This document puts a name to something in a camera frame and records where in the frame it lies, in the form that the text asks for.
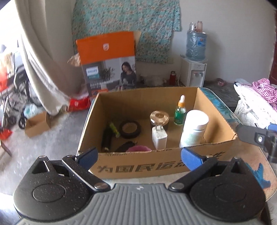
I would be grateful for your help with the red thermos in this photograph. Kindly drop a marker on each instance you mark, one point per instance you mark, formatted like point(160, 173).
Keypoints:
point(172, 78)

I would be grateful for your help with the white plastic bag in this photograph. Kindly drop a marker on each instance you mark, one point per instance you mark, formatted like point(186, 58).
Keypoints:
point(252, 109)

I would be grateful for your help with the beach print table mat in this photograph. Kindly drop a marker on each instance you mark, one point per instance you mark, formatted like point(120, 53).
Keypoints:
point(248, 151)

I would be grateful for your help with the pink knitted cloth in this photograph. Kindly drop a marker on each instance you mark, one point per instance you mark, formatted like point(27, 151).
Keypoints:
point(266, 90)

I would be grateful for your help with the brown cardboard box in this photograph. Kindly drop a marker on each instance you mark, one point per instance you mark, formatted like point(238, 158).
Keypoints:
point(135, 134)

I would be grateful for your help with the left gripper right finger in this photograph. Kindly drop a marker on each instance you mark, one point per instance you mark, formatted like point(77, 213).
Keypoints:
point(222, 190)

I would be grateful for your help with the orange Philips box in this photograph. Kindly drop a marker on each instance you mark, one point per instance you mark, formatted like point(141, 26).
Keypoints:
point(108, 61)

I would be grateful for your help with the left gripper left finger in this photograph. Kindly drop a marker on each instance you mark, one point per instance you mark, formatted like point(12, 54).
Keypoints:
point(58, 189)

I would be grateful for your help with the beige curtain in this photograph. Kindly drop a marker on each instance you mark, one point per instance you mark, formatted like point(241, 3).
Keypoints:
point(46, 44)

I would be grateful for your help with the white water dispenser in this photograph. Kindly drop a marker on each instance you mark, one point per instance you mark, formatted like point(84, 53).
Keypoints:
point(192, 73)

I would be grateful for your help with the green small tube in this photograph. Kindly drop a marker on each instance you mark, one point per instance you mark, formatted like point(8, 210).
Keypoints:
point(114, 129)

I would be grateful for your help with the green dropper bottle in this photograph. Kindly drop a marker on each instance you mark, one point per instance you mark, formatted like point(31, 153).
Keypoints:
point(180, 112)

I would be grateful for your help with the white power adapter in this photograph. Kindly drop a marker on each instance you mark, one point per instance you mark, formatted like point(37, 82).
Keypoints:
point(159, 137)

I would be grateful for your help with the floral teal cloth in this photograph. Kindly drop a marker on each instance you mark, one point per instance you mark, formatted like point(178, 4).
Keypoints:
point(156, 20)

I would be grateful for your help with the small cardboard box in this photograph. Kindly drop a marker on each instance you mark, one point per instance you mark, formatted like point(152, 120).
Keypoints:
point(37, 125)

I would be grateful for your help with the tape roll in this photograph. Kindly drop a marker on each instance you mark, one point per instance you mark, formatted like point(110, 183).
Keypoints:
point(129, 129)

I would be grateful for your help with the red package on floor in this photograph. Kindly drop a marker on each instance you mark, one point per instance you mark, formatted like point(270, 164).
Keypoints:
point(79, 104)

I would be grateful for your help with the wheelchair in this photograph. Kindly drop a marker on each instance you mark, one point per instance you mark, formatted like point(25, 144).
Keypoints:
point(16, 96)

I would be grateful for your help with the white plastic jar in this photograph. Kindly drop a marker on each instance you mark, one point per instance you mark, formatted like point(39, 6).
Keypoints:
point(195, 124)

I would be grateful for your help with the gold lid black jar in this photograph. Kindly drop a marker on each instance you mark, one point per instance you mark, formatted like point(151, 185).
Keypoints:
point(159, 118)

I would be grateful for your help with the blue water bottle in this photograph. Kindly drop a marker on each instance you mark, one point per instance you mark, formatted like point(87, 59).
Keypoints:
point(196, 45)

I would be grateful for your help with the black cylinder object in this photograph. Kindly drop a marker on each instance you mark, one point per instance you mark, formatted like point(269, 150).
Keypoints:
point(106, 140)

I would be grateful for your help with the black oval object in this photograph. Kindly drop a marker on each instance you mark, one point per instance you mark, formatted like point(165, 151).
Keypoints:
point(124, 147)

